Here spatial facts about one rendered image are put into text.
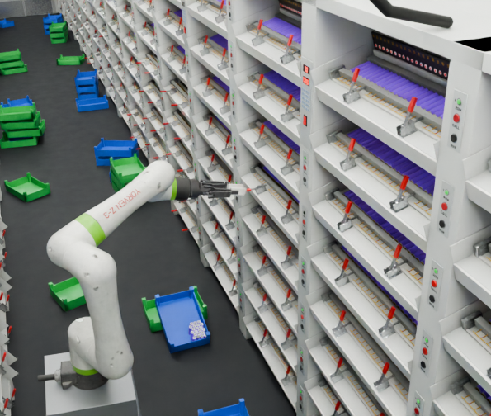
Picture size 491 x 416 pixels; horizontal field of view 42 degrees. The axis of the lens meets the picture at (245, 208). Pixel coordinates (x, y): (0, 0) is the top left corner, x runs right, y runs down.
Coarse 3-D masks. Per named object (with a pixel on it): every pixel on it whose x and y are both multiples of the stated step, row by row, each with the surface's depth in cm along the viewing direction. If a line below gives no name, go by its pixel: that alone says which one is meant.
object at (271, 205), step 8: (256, 160) 272; (240, 168) 271; (248, 168) 273; (240, 176) 273; (248, 176) 272; (248, 184) 266; (256, 184) 264; (264, 184) 262; (256, 192) 259; (264, 192) 257; (272, 192) 255; (256, 200) 262; (264, 200) 253; (272, 200) 251; (280, 200) 249; (264, 208) 253; (272, 208) 246; (280, 208) 245; (272, 216) 245; (280, 216) 240; (296, 216) 237; (280, 224) 237; (288, 224) 235; (296, 224) 233; (288, 232) 231; (296, 232) 229; (296, 240) 225
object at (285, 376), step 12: (252, 324) 309; (252, 336) 304; (264, 336) 293; (264, 348) 294; (276, 348) 290; (276, 360) 286; (276, 372) 280; (288, 372) 271; (288, 384) 273; (288, 396) 268
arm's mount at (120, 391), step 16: (48, 368) 243; (48, 384) 236; (112, 384) 238; (128, 384) 238; (48, 400) 229; (64, 400) 229; (80, 400) 230; (96, 400) 230; (112, 400) 230; (128, 400) 231
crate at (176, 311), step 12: (192, 288) 325; (156, 300) 321; (168, 300) 328; (180, 300) 329; (192, 300) 329; (168, 312) 323; (180, 312) 324; (192, 312) 324; (168, 324) 318; (180, 324) 319; (204, 324) 315; (168, 336) 314; (180, 336) 314; (180, 348) 307
